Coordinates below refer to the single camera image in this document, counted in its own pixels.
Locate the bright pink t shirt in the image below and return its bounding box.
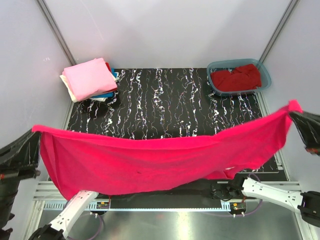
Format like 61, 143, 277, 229
32, 100, 303, 200

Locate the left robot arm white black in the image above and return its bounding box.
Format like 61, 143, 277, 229
0, 130, 108, 240

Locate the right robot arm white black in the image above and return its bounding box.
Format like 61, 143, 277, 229
226, 111, 320, 227

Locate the folded cream t shirt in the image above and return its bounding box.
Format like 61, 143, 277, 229
59, 74, 77, 103

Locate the dark red t shirt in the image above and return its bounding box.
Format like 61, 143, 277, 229
210, 64, 262, 92

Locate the folded light pink t shirt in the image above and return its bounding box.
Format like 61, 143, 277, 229
62, 58, 117, 102

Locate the teal plastic basin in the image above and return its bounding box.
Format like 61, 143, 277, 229
206, 58, 272, 97

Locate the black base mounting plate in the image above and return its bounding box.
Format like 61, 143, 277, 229
98, 180, 244, 210

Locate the folded blue t shirt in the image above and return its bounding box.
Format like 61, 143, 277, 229
91, 68, 119, 100

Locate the folded red t shirt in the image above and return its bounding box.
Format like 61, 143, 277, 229
105, 62, 112, 73

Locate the black marble pattern mat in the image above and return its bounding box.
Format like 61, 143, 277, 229
66, 67, 287, 174

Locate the aluminium frame rail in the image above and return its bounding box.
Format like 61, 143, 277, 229
25, 181, 317, 240

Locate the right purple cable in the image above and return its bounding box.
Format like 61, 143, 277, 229
207, 172, 263, 218

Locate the purple cable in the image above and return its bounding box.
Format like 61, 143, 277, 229
67, 213, 105, 240
207, 172, 263, 218

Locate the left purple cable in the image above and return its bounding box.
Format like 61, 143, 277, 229
67, 213, 105, 240

